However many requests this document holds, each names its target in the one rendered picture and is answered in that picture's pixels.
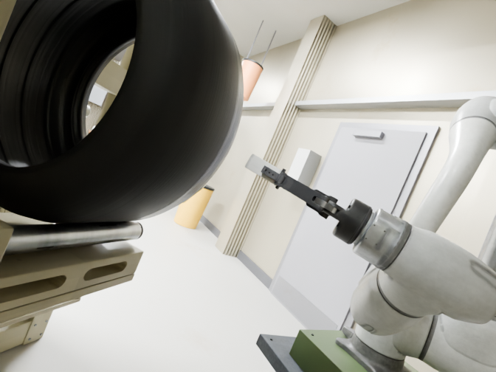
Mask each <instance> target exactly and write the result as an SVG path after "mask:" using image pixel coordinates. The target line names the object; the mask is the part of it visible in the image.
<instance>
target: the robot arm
mask: <svg viewBox="0 0 496 372"><path fill-rule="evenodd" d="M448 139H449V155H448V157H447V160H446V162H445V163H444V166H443V168H442V169H441V171H440V173H439V174H438V176H437V177H436V179H435V181H434V182H433V184H432V186H431V187H430V189H429V190H428V192H427V194H426V196H425V197H424V199H423V200H422V202H421V204H420V205H419V206H418V209H417V210H416V212H415V213H414V215H413V217H412V218H411V220H410V222H409V223H408V222H407V221H405V220H402V219H400V218H399V217H397V216H395V215H393V214H389V213H387V212H386V211H384V210H383V209H379V208H378V209H377V210H376V211H375V212H374V213H373V209H372V207H370V206H368V205H367V204H365V203H363V202H362V201H360V200H358V199H353V200H352V201H351V203H350V204H349V205H348V207H347V208H346V210H345V209H344V208H342V207H341V206H339V205H338V204H337V202H338V199H336V198H334V197H333V196H328V195H326V194H324V193H323V192H321V191H319V190H318V189H315V190H313V189H311V188H310V187H308V186H306V185H304V184H303V183H301V182H299V181H298V180H296V179H293V178H292V177H290V176H288V175H287V173H285V172H286V169H284V168H283V170H280V169H279V168H276V167H275V166H274V165H271V164H270V163H268V162H266V161H265V160H263V159H262V158H260V157H258V156H256V155H254V154H252V155H251V157H250V158H249V160H248V161H247V163H246V164H245V168H247V169H249V170H250V171H252V172H253V173H256V174H257V175H259V176H260V177H262V178H264V179H265V180H267V181H268V182H271V183H272V184H274V185H276V186H275V188H276V189H279V187H281V188H283V189H284V190H287V191H288V192H290V193H291V194H293V195H295V196H296V197H298V198H299V199H301V200H303V201H304V202H306V206H308V207H310V208H311V209H313V210H315V211H316V212H318V214H319V215H320V216H322V217H323V218H325V219H327V218H328V217H329V216H331V217H333V218H335V219H336V220H338V223H337V225H336V226H335V228H334V230H333V232H332V234H333V235H334V236H335V237H337V238H338V239H340V240H341V241H344V242H345V243H346V244H354V245H353V249H352V250H353V253H355V254H356V255H358V256H359V257H361V258H363V259H365V260H366V261H367V262H369V263H371V264H372V265H371V267H370V268H369V270H368V271H367V272H366V273H365V274H364V276H363V277H362V278H361V280H360V281H359V285H358V287H356V288H355V290H354V292H353V294H352V296H351V303H350V308H351V314H352V317H353V319H354V320H355V322H356V323H357V325H356V329H355V330H353V329H352V328H349V327H348V326H345V327H343V330H342V332H343V334H344V335H345V336H346V337H347V339H345V338H340V337H338V338H336V341H335V343H336V344H337V345H338V346H339V347H341V348H342V349H343V350H345V351H346V352H347V353H348V354H349V355H350V356H351V357H353V358H354V359H355V360H356V361H357V362H358V363H359V364H360V365H361V366H362V367H363V368H364V369H365V370H366V371H368V372H412V371H411V370H410V369H408V368H407V367H405V366H404V361H405V358H406V356H408V357H413V358H416V359H419V360H421V361H422V362H424V363H426V364H427V365H429V366H430V367H431V368H434V369H435V370H437V371H438V372H496V213H495V217H494V218H493V221H492V223H491V226H490V228H489V231H488V233H487V235H486V238H485V240H484V243H483V246H482V247H481V250H480V253H479V255H478V257H476V256H474V255H473V254H472V253H470V252H468V251H467V250H465V249H464V248H463V247H460V246H459V245H457V244H455V243H454V242H452V241H450V240H448V239H446V238H445V237H443V236H441V235H438V234H436V232H437V230H438V228H439V227H440V226H441V225H442V223H443V222H444V220H445V218H446V217H447V216H448V214H449V213H450V211H451V209H452V208H453V207H454V206H455V204H456V202H457V201H458V200H459V198H460V197H461V195H462V193H463V192H464V191H465V190H466V187H467V186H468V184H469V183H470V182H471V180H472V178H473V176H474V175H475V173H476V171H477V169H478V168H479V166H480V164H481V163H482V161H483V158H484V157H485V155H486V154H487V152H488V151H489V149H491V150H496V97H493V96H480V97H476V98H473V99H471V100H470V101H468V102H467V103H465V104H463V105H462V107H460V108H459V110H458V111H457V112H456V114H455V116H454V117H453V119H452V122H451V123H450V126H449V136H448Z"/></svg>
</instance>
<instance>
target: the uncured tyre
mask: <svg viewBox="0 0 496 372"><path fill-rule="evenodd" d="M133 44H134V49H133V53H132V56H131V61H130V64H129V67H128V71H127V73H126V75H125V79H124V81H123V84H122V86H121V87H120V90H119V91H118V93H117V96H116V97H115V99H114V101H113V103H112V104H111V106H110V107H109V109H108V111H107V112H106V113H105V115H104V116H103V118H102V119H101V120H100V122H99V123H98V124H97V125H96V126H95V127H94V128H93V129H92V131H91V132H90V133H89V134H88V135H86V110H87V105H88V101H89V97H90V94H91V92H92V89H93V86H94V84H95V82H96V80H97V79H98V77H99V75H100V73H101V72H102V71H103V70H104V68H105V67H106V66H107V64H108V63H109V62H110V61H111V60H112V59H113V58H114V57H115V56H116V55H118V54H119V53H120V52H122V51H123V50H124V49H126V48H127V47H129V46H131V45H133ZM243 104H244V78H243V69H242V64H241V57H240V54H239V51H238V47H237V44H236V42H235V39H234V37H233V34H232V33H231V31H230V28H229V27H228V26H227V23H226V22H225V20H224V18H223V16H222V15H221V13H220V11H219V10H218V8H217V6H216V4H215V2H214V1H213V0H17V1H16V3H15V6H14V8H13V11H12V13H11V16H10V19H9V21H8V23H7V26H6V28H5V31H4V34H3V36H2V38H1V41H0V207H2V208H4V209H5V210H8V211H10V212H11V213H15V214H17V215H20V216H24V217H27V218H32V219H35V220H38V221H43V222H48V223H56V224H71V223H96V222H121V221H139V220H143V219H147V218H151V217H154V216H157V215H160V214H162V213H165V212H167V211H169V210H171V209H173V208H174V207H176V206H178V205H180V204H181V203H183V202H185V201H187V200H188V199H189V198H190V197H192V196H193V195H194V194H196V193H197V192H198V191H199V190H201V189H202V188H203V187H204V186H205V185H206V184H207V183H208V181H209V180H210V179H211V178H212V177H213V175H214V174H215V173H216V171H217V170H218V169H219V168H220V166H221V164H222V163H223V161H224V160H225V158H226V156H227V155H228V153H229V151H230V149H231V147H232V144H233V142H234V139H235V136H236V134H237V131H238V127H239V124H240V121H241V115H242V110H243Z"/></svg>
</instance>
